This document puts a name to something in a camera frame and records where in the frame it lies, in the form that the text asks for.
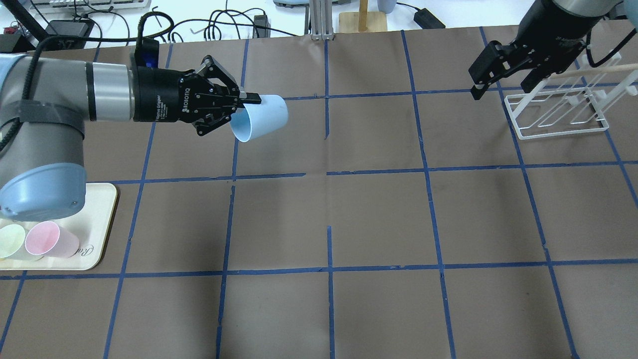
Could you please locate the wooden mug tree stand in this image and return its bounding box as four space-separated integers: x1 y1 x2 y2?
337 0 388 33

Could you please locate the light blue plastic cup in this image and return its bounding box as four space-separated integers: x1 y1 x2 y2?
230 95 289 143

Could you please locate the cream serving tray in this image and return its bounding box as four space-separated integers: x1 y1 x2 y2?
0 182 119 271

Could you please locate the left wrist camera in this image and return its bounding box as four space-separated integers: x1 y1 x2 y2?
134 37 160 68

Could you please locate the pink plastic cup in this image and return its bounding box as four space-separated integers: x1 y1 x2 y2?
24 221 80 258

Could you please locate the black adapter top left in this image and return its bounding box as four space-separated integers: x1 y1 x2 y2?
45 19 94 50

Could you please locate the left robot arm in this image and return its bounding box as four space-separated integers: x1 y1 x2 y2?
0 54 265 222

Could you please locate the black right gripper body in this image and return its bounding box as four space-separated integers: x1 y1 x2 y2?
508 0 601 77

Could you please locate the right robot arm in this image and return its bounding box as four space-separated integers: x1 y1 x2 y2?
469 0 637 100

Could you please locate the pale green plastic cup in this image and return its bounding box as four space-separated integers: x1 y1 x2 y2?
0 223 43 261

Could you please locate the white wire cup rack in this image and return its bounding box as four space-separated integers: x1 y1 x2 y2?
504 53 638 140

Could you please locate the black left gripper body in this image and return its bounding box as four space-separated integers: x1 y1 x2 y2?
134 55 244 136

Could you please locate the aluminium frame post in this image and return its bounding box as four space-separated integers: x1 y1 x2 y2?
308 0 333 41

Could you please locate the blue cup on side table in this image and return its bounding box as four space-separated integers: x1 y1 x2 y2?
377 0 397 14

